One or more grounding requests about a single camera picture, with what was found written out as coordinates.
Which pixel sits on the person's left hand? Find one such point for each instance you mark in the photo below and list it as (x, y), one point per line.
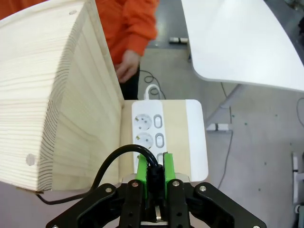
(129, 66)

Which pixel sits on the person in orange hoodie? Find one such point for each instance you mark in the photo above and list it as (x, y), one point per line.
(133, 19)

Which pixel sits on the white metal frame post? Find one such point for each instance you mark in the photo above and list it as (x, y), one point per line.
(298, 185)

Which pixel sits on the person's left forearm orange sleeve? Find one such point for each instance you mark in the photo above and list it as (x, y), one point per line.
(135, 35)

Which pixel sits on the pine wood compartment shelf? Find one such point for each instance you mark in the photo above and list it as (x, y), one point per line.
(47, 83)

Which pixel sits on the green right gripper left finger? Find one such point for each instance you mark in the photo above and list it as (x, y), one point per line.
(140, 171)

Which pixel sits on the white side table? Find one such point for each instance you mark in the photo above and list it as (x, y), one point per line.
(237, 42)

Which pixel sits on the green right gripper right finger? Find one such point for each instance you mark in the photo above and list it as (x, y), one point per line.
(169, 168)

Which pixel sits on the white multi-socket power strip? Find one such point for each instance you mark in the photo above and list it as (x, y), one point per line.
(147, 109)

